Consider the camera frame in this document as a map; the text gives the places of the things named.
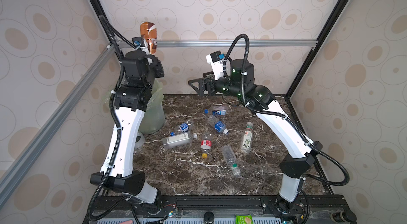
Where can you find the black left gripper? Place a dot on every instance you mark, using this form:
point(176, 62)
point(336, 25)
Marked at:
point(158, 64)

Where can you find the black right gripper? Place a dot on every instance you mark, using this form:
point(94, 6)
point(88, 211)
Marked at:
point(210, 79)

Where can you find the small clear bottle blue label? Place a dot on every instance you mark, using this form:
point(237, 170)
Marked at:
point(182, 128)

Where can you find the clear Pocari bottle blue label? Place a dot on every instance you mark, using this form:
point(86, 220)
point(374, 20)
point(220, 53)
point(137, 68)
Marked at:
point(217, 124)

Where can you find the brown Nescafe bottle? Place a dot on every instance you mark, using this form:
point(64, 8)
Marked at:
point(150, 36)

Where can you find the clear bottle red label yellow cap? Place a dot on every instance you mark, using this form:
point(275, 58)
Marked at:
point(206, 145)

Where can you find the clear bottle white cap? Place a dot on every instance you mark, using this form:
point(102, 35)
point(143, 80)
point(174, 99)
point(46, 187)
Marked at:
point(178, 140)

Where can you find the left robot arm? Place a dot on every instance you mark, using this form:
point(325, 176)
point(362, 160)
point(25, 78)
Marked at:
point(128, 108)

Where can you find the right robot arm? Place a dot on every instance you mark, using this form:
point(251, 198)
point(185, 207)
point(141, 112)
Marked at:
point(259, 99)

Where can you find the green plastic bin liner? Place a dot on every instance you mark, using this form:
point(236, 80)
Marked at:
point(154, 107)

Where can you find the grey mesh waste bin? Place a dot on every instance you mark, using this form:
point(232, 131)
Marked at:
point(148, 127)

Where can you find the clear bottle pink label blue cap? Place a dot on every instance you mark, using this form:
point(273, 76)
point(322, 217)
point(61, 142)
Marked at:
point(217, 110)

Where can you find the clear bottle green neck band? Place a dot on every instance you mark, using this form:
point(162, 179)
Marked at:
point(230, 159)

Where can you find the clear bottle green label grey cap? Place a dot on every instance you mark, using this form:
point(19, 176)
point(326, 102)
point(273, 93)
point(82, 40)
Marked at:
point(247, 138)

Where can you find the black round knob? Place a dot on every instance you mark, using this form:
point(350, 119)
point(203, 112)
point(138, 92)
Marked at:
point(209, 218)

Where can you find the green snack packet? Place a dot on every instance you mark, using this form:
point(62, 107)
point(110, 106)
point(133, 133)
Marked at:
point(244, 219)

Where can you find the aluminium frame rail back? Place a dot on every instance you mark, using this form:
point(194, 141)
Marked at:
point(227, 43)

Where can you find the aluminium frame rail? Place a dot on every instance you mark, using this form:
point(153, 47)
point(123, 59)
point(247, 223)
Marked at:
point(227, 43)
point(34, 149)

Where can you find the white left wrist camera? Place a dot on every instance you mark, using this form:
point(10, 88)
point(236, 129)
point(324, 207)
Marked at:
point(140, 44)

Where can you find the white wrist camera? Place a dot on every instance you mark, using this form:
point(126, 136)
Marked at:
point(216, 60)
point(140, 44)

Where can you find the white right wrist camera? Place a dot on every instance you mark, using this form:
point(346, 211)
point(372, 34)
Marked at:
point(216, 60)

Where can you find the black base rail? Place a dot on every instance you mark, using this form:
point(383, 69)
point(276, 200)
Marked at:
point(310, 209)

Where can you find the aluminium frame rail left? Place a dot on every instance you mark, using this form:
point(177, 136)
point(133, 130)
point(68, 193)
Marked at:
point(34, 149)

